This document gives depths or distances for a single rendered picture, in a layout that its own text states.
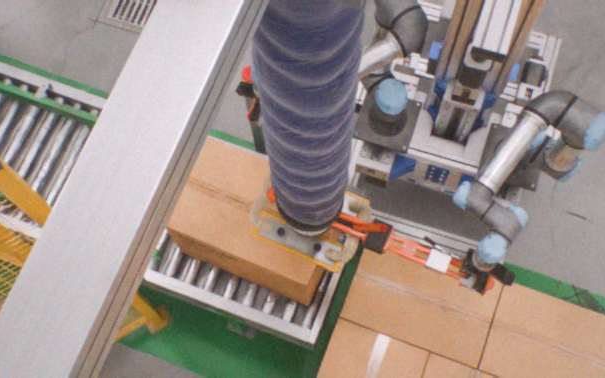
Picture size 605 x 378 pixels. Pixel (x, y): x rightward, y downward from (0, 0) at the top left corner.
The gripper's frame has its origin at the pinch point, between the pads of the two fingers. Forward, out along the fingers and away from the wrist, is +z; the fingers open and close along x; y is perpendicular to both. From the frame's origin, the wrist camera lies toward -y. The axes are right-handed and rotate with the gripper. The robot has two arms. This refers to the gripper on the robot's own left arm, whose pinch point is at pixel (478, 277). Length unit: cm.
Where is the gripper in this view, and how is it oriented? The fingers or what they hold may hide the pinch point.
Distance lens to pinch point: 273.4
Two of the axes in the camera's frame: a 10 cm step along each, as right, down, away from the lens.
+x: -4.2, 8.6, -2.9
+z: 0.2, 3.3, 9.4
